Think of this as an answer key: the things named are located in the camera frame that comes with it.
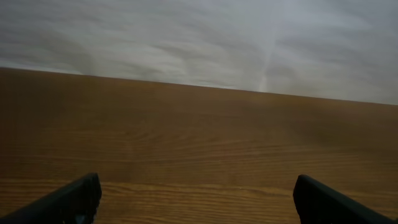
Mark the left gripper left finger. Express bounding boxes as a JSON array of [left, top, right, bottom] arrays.
[[0, 172, 103, 224]]

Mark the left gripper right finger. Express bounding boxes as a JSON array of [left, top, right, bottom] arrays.
[[292, 174, 398, 224]]

